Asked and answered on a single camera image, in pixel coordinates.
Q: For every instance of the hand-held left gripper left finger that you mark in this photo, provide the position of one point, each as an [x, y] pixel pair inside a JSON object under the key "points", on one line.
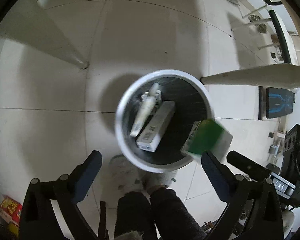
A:
{"points": [[88, 172]]}

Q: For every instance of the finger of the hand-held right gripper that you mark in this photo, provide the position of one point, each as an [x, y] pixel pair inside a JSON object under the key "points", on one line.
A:
{"points": [[247, 166]]}

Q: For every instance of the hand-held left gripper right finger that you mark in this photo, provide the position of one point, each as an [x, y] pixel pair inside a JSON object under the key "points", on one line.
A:
{"points": [[212, 175]]}

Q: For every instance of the green and white box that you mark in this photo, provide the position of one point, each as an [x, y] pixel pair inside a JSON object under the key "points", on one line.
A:
{"points": [[207, 136]]}

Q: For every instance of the white round trash bin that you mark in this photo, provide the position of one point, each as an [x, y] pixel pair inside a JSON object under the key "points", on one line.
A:
{"points": [[119, 122]]}

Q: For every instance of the grey fluffy slipper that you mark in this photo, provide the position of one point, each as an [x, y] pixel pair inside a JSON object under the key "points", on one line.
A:
{"points": [[158, 178], [125, 172]]}

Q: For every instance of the brown wooden stick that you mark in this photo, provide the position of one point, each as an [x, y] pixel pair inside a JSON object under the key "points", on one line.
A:
{"points": [[103, 220]]}

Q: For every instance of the black device with blue screen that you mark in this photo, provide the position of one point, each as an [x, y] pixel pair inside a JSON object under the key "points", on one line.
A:
{"points": [[280, 102]]}

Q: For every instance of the black flat panel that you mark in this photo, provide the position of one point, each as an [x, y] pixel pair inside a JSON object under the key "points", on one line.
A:
{"points": [[260, 103]]}

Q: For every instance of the person's left leg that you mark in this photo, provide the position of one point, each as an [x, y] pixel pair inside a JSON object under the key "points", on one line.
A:
{"points": [[132, 215]]}

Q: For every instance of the long white carton box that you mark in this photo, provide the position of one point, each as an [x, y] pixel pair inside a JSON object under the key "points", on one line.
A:
{"points": [[156, 125]]}

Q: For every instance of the white squeezed tube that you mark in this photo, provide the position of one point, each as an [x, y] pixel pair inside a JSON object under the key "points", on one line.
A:
{"points": [[143, 112]]}

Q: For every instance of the red snack packet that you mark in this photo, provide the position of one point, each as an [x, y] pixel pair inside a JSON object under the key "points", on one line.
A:
{"points": [[10, 206]]}

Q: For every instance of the white tapered table leg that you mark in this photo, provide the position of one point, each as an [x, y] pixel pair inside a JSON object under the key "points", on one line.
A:
{"points": [[255, 77], [60, 37]]}

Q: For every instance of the crumpled white carton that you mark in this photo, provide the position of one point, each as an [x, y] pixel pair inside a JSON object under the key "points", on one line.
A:
{"points": [[158, 101]]}

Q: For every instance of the black and green padded bar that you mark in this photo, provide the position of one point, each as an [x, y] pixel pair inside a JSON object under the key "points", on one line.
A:
{"points": [[281, 35]]}

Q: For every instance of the round metal disc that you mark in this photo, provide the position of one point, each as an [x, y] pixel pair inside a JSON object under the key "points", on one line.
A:
{"points": [[254, 18], [263, 27]]}

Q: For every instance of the white metal chair frame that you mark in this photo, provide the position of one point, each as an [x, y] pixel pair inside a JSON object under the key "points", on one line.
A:
{"points": [[252, 11]]}

